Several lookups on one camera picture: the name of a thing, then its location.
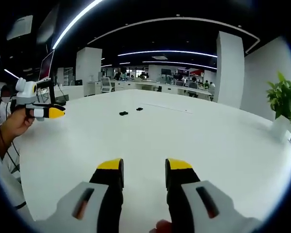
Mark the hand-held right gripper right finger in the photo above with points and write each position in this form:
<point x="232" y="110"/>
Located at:
<point x="184" y="194"/>

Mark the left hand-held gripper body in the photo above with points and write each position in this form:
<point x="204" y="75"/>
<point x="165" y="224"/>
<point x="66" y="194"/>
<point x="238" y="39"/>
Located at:
<point x="25" y="94"/>

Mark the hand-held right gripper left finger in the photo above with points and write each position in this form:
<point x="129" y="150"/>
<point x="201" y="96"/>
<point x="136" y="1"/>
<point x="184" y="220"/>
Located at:
<point x="104" y="194"/>

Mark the black plastic buckle part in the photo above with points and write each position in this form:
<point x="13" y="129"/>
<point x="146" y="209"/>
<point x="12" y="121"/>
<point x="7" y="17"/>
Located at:
<point x="139" y="109"/>
<point x="123" y="113"/>

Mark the person's left hand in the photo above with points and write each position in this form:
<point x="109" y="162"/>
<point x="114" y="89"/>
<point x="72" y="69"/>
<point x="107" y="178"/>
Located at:
<point x="19" y="123"/>

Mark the person's right hand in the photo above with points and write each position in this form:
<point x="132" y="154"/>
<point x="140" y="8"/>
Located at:
<point x="161" y="227"/>

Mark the black monitor stand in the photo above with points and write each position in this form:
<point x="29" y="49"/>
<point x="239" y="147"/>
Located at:
<point x="53" y="94"/>

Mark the red screen monitor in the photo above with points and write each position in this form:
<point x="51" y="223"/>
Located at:
<point x="46" y="65"/>

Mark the white office chair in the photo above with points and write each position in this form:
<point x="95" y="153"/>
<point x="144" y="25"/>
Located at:
<point x="107" y="85"/>

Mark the white ceiling panel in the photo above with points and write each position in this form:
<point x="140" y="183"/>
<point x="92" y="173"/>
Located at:
<point x="20" y="27"/>

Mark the long ceiling light strip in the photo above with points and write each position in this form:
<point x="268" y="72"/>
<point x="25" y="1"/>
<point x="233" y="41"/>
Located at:
<point x="72" y="24"/>

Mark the person's white shirt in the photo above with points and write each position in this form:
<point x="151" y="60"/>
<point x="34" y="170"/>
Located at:
<point x="4" y="184"/>

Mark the row of office desks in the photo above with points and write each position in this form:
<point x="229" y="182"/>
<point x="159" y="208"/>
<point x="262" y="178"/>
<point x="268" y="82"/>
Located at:
<point x="165" y="87"/>

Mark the green potted plant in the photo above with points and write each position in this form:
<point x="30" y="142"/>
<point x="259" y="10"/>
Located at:
<point x="285" y="102"/>

